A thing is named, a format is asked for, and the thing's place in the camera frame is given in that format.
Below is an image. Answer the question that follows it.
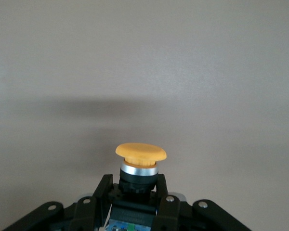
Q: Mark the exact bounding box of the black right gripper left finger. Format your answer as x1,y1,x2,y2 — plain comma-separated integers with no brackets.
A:
1,174,114,231

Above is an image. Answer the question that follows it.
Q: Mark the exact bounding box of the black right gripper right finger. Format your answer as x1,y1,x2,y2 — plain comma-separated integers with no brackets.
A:
150,174,252,231

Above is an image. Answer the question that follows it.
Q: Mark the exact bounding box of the orange mushroom push button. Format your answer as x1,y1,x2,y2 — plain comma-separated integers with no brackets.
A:
108,142,168,231

